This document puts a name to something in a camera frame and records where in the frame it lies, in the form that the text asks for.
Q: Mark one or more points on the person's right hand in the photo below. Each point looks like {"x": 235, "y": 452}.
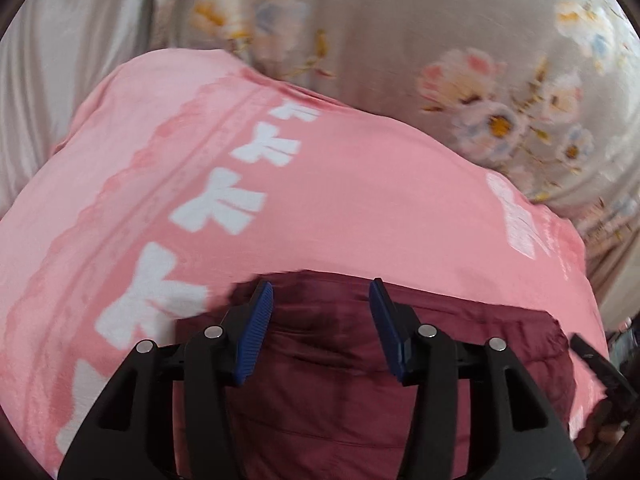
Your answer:
{"x": 597, "y": 430}

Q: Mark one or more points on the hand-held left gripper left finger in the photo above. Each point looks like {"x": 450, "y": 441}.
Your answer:
{"x": 255, "y": 332}

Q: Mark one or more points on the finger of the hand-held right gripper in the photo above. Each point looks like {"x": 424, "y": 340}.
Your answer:
{"x": 597, "y": 360}

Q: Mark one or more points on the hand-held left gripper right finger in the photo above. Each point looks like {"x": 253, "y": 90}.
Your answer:
{"x": 390, "y": 332}

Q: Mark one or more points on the maroon quilted puffer jacket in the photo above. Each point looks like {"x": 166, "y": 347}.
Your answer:
{"x": 325, "y": 355}

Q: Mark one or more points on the white satin curtain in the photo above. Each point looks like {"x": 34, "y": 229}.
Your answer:
{"x": 60, "y": 90}

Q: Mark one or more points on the pink bow-print blanket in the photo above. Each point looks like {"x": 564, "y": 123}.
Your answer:
{"x": 350, "y": 200}

